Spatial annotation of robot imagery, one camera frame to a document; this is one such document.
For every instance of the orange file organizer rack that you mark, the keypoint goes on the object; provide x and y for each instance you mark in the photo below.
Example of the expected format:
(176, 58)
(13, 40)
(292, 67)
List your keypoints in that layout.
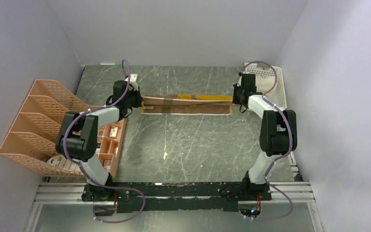
(31, 138)

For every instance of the white plastic basket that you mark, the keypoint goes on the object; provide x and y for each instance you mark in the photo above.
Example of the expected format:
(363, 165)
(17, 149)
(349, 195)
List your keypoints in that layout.
(276, 94)

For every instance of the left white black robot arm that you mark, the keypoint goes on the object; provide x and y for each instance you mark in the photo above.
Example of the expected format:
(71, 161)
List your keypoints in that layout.
(78, 137)

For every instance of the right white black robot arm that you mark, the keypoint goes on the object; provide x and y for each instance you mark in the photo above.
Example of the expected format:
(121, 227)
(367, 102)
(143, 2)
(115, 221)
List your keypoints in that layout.
(278, 133)

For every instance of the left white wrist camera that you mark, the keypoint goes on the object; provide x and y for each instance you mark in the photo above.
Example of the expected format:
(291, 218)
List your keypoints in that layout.
(133, 84)

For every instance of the aluminium frame rails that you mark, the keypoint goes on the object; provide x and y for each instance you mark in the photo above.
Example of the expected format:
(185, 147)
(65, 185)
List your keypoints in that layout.
(177, 149)

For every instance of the white towel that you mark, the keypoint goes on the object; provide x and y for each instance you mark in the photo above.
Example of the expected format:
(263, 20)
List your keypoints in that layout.
(264, 83)

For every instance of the green tipped marker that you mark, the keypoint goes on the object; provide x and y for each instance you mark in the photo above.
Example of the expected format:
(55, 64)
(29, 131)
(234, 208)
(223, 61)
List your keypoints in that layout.
(110, 64)

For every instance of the brown yellow cloth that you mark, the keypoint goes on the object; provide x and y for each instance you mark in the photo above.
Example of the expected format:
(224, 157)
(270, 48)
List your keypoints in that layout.
(187, 104)

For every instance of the orange compartment tray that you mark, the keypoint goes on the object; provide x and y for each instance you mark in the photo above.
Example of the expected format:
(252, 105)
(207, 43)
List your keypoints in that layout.
(110, 140)

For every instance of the white patterned pouch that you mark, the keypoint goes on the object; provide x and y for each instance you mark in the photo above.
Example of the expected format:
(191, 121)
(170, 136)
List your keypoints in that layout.
(61, 162)

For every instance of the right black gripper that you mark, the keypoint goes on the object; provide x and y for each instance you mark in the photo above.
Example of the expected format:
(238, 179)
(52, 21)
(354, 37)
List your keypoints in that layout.
(235, 100)

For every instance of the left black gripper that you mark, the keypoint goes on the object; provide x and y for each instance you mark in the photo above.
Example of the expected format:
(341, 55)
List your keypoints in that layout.
(139, 98)

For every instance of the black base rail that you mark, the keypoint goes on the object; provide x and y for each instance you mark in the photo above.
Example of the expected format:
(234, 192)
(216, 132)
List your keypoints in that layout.
(151, 196)

